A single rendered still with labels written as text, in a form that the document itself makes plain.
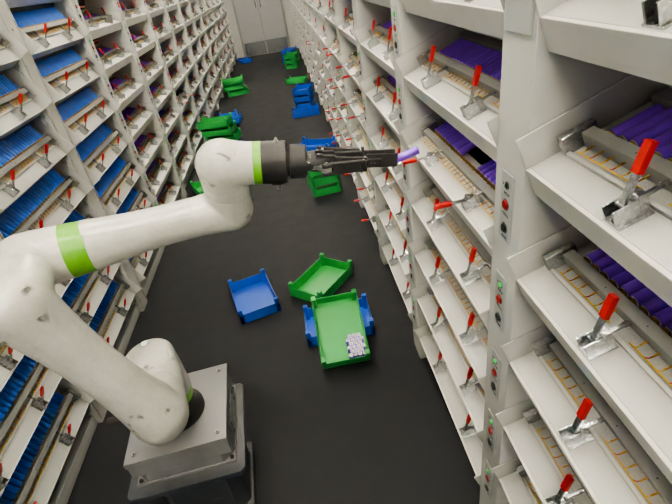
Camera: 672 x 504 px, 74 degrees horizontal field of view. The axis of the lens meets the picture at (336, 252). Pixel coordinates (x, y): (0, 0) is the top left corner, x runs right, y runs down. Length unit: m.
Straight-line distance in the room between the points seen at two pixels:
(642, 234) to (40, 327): 0.91
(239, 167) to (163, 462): 0.82
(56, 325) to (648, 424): 0.91
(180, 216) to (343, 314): 1.12
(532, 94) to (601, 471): 0.55
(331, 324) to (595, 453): 1.35
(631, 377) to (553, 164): 0.29
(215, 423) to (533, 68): 1.12
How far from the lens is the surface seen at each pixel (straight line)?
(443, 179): 1.14
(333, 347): 1.94
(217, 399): 1.41
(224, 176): 0.96
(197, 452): 1.36
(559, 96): 0.70
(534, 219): 0.76
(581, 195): 0.63
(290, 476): 1.67
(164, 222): 1.05
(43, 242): 1.07
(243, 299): 2.40
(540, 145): 0.71
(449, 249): 1.23
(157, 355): 1.24
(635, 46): 0.52
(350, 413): 1.76
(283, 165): 0.96
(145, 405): 1.09
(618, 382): 0.67
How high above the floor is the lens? 1.39
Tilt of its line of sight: 32 degrees down
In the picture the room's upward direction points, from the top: 10 degrees counter-clockwise
